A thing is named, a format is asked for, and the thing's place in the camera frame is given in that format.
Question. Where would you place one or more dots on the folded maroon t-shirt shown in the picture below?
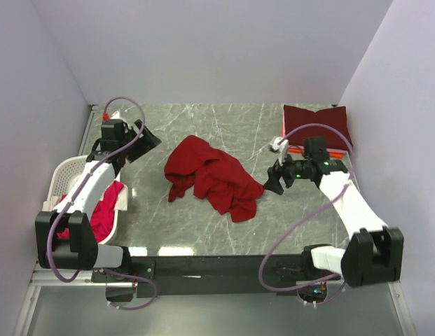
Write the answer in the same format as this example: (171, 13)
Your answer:
(334, 117)

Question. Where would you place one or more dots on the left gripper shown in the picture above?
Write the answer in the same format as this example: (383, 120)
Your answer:
(148, 141)

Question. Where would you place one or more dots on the pink t-shirt in basket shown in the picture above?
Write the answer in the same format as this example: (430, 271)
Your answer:
(103, 216)

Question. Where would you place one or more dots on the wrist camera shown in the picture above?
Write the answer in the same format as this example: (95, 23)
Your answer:
(280, 146)
(114, 115)

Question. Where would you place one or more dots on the black base beam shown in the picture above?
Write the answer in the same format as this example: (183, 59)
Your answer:
(206, 275)

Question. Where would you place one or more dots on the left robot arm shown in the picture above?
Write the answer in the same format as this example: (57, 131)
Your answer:
(64, 235)

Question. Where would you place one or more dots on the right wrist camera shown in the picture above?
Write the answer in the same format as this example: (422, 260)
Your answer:
(280, 146)

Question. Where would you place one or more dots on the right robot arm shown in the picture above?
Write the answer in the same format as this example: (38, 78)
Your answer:
(374, 252)

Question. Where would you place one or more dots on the beige t-shirt in basket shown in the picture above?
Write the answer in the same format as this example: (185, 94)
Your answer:
(120, 197)

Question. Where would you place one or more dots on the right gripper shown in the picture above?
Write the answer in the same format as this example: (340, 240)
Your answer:
(272, 184)

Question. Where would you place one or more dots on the red t-shirt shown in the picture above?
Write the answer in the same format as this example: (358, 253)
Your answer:
(215, 176)

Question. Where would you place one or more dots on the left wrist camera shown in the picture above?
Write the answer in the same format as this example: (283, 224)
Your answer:
(114, 115)

